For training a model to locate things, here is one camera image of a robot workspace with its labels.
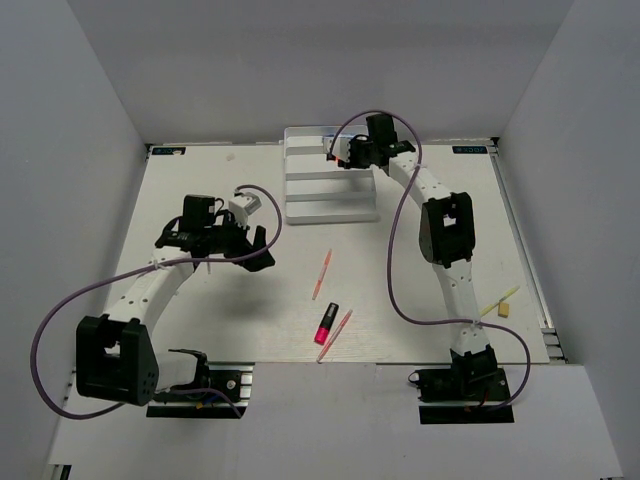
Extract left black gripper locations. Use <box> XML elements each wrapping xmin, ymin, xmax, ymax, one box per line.
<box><xmin>204</xmin><ymin>209</ymin><xmax>275</xmax><ymax>272</ymax></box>

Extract pink black highlighter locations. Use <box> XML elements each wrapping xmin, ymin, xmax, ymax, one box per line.
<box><xmin>314</xmin><ymin>302</ymin><xmax>339</xmax><ymax>345</ymax></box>

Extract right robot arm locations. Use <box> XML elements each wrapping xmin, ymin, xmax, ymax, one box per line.
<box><xmin>327</xmin><ymin>109</ymin><xmax>498</xmax><ymax>399</ymax></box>

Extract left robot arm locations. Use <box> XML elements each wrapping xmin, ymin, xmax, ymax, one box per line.
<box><xmin>76</xmin><ymin>190</ymin><xmax>275</xmax><ymax>406</ymax></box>

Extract upper pink pen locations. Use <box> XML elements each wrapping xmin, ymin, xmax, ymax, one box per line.
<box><xmin>311</xmin><ymin>248</ymin><xmax>333</xmax><ymax>301</ymax></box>

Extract pink pen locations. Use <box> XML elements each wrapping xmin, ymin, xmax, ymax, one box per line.
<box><xmin>316</xmin><ymin>309</ymin><xmax>353</xmax><ymax>364</ymax></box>
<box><xmin>311</xmin><ymin>248</ymin><xmax>333</xmax><ymax>301</ymax></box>

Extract white tiered organizer tray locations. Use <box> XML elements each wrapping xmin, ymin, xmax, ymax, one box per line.
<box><xmin>283</xmin><ymin>126</ymin><xmax>379</xmax><ymax>225</ymax></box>

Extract right blue table label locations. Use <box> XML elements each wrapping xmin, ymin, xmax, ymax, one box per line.
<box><xmin>452</xmin><ymin>145</ymin><xmax>488</xmax><ymax>155</ymax></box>

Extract blue table label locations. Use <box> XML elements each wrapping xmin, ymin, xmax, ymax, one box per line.
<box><xmin>452</xmin><ymin>145</ymin><xmax>488</xmax><ymax>155</ymax></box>
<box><xmin>150</xmin><ymin>146</ymin><xmax>186</xmax><ymax>156</ymax></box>

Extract lower pink pen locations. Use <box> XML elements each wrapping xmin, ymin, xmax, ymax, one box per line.
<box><xmin>316</xmin><ymin>309</ymin><xmax>353</xmax><ymax>364</ymax></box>

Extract left blue table label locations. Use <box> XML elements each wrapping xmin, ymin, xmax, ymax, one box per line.
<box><xmin>150</xmin><ymin>146</ymin><xmax>186</xmax><ymax>156</ymax></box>

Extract yellow pen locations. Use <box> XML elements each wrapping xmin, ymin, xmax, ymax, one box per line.
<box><xmin>480</xmin><ymin>285</ymin><xmax>520</xmax><ymax>317</ymax></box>

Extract tan eraser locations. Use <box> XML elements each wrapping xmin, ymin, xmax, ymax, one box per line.
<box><xmin>497</xmin><ymin>302</ymin><xmax>510</xmax><ymax>318</ymax></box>

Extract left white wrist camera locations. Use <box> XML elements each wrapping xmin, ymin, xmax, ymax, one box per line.
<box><xmin>228</xmin><ymin>192</ymin><xmax>262</xmax><ymax>228</ymax></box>

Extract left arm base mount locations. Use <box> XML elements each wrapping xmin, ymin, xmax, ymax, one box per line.
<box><xmin>146</xmin><ymin>363</ymin><xmax>254</xmax><ymax>420</ymax></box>

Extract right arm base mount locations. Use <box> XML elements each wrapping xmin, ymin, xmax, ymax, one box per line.
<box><xmin>407</xmin><ymin>368</ymin><xmax>515</xmax><ymax>425</ymax></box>

